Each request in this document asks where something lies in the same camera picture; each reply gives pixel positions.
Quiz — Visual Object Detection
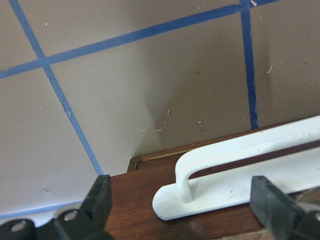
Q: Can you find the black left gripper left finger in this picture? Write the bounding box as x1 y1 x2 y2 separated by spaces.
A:
0 175 112 240

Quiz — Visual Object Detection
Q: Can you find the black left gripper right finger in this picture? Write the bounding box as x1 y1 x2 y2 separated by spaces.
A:
249 176 320 240

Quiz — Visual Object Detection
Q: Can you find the dark brown wooden cabinet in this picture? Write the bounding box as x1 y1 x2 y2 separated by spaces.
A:
126 119 320 176

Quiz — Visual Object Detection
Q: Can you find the wooden drawer with white handle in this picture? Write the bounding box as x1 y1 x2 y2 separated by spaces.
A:
106 116 320 240

